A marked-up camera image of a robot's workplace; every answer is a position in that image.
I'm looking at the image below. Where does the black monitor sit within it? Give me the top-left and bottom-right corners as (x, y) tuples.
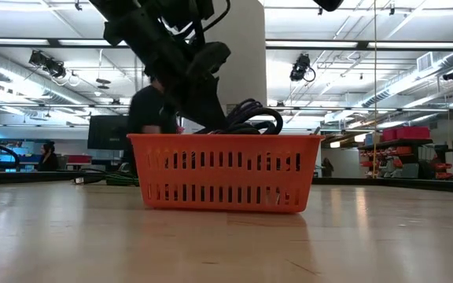
(87, 114), (131, 151)

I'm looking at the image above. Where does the person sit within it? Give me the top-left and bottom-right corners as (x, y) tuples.
(37, 141), (60, 173)
(125, 75), (182, 176)
(320, 156), (335, 178)

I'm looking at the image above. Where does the green braided USB cable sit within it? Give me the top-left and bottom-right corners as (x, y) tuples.
(104, 171), (141, 187)

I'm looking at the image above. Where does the black ceiling camera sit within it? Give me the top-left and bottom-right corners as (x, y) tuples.
(289, 53), (318, 83)

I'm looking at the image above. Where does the orange plastic basket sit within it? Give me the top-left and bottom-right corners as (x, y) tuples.
(126, 133), (326, 215)

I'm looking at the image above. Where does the red storage bin shelf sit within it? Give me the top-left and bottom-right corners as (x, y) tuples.
(357, 125), (453, 181)

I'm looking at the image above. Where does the black cable with red strap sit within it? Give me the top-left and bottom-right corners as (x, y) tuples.
(193, 107), (285, 136)

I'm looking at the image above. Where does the thin black USB cable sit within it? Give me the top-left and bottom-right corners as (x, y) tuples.
(72, 168), (110, 186)

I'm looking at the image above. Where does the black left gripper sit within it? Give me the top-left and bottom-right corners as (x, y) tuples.
(142, 40), (232, 134)

